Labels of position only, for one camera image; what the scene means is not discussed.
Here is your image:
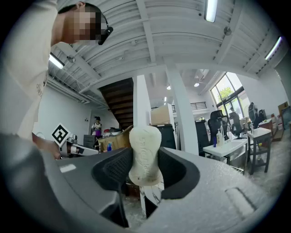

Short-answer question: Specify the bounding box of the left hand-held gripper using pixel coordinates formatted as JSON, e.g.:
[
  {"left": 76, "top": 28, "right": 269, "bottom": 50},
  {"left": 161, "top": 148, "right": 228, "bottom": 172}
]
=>
[{"left": 51, "top": 122, "right": 101, "bottom": 159}]

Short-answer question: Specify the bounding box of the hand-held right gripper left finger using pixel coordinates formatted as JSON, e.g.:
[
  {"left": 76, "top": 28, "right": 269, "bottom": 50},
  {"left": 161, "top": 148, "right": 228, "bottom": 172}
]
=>
[{"left": 0, "top": 132, "right": 134, "bottom": 230}]

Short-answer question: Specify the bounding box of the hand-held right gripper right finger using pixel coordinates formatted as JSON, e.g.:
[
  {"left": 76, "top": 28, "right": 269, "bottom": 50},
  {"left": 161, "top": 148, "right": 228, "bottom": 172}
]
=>
[{"left": 140, "top": 147, "right": 277, "bottom": 233}]

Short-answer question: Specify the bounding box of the white bar of soap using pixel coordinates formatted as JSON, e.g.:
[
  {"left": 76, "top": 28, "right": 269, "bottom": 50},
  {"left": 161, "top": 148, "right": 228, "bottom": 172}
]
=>
[{"left": 128, "top": 125, "right": 163, "bottom": 187}]

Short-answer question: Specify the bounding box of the person's left forearm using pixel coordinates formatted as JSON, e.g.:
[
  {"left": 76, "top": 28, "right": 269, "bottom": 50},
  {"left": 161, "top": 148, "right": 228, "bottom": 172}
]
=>
[{"left": 31, "top": 132, "right": 61, "bottom": 160}]

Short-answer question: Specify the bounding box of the grey drawer cabinet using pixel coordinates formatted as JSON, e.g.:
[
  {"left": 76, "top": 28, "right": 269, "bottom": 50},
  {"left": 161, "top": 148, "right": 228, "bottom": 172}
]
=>
[{"left": 83, "top": 134, "right": 96, "bottom": 149}]

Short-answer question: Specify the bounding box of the white sink table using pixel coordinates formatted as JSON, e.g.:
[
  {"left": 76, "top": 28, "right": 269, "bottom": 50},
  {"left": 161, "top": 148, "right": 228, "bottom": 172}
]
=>
[{"left": 202, "top": 137, "right": 249, "bottom": 165}]

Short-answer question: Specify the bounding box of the clear pump dispenser bottle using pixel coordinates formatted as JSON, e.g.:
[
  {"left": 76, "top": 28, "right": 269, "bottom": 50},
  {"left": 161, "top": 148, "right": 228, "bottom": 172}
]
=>
[{"left": 216, "top": 128, "right": 225, "bottom": 147}]

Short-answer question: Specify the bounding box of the black tall cabinet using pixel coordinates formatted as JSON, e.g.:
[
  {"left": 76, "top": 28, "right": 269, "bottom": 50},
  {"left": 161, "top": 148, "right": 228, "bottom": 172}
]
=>
[{"left": 195, "top": 119, "right": 210, "bottom": 157}]

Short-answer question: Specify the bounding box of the open brown cardboard box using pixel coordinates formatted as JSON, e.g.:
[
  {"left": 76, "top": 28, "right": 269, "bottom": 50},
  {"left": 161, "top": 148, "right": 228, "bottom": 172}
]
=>
[{"left": 98, "top": 125, "right": 134, "bottom": 152}]

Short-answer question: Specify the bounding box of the black mesh office chair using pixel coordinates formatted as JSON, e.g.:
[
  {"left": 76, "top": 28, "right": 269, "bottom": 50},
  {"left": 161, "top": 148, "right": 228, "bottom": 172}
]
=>
[{"left": 207, "top": 110, "right": 229, "bottom": 144}]

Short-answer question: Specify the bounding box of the dark wooden staircase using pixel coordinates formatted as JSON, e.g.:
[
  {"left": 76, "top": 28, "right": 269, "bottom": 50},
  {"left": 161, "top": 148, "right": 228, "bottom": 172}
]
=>
[{"left": 98, "top": 77, "right": 134, "bottom": 131}]

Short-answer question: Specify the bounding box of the long ceiling light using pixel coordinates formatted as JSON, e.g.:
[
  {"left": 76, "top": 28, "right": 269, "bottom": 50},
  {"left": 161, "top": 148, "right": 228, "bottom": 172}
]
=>
[
  {"left": 203, "top": 0, "right": 219, "bottom": 23},
  {"left": 48, "top": 53, "right": 65, "bottom": 70},
  {"left": 264, "top": 36, "right": 284, "bottom": 61}
]

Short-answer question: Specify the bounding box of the white table with dark legs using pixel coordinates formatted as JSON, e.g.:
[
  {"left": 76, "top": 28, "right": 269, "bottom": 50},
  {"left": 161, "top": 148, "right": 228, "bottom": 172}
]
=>
[{"left": 246, "top": 127, "right": 272, "bottom": 176}]

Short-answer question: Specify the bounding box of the person's cream t-shirt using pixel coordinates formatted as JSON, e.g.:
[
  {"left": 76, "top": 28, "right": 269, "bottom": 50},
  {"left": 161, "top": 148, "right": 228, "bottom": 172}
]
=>
[{"left": 0, "top": 0, "right": 59, "bottom": 142}]

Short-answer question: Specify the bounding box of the white round column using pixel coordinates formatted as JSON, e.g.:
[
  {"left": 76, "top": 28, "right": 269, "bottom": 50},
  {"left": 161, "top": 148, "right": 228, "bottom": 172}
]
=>
[{"left": 164, "top": 64, "right": 200, "bottom": 156}]

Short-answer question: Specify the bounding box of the black balcony railing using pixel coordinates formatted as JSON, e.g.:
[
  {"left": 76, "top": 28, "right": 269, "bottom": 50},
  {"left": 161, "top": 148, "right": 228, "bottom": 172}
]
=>
[{"left": 171, "top": 101, "right": 208, "bottom": 112}]

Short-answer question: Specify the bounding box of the large cardboard box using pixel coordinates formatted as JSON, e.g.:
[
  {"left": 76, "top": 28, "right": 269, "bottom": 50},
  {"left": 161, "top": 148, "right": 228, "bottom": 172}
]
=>
[{"left": 150, "top": 105, "right": 174, "bottom": 126}]

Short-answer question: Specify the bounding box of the white square column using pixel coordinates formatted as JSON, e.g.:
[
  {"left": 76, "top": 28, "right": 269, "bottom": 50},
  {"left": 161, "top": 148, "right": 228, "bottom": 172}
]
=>
[{"left": 132, "top": 74, "right": 152, "bottom": 128}]

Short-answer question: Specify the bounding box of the brown wooden cabinet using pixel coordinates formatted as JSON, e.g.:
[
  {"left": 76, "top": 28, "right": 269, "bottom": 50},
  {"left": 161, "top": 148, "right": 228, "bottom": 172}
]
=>
[{"left": 258, "top": 118, "right": 274, "bottom": 137}]

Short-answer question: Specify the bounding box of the large window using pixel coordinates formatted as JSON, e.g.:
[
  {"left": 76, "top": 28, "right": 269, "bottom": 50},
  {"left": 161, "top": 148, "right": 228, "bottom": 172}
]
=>
[{"left": 210, "top": 71, "right": 251, "bottom": 119}]

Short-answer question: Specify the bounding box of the person's head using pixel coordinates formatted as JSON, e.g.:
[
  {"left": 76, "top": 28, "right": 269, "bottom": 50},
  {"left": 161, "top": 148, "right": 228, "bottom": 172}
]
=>
[{"left": 50, "top": 1, "right": 102, "bottom": 46}]

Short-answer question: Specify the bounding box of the black head-mounted camera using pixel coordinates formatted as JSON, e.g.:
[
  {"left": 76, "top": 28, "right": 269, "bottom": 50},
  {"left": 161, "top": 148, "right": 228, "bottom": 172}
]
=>
[{"left": 97, "top": 13, "right": 114, "bottom": 46}]

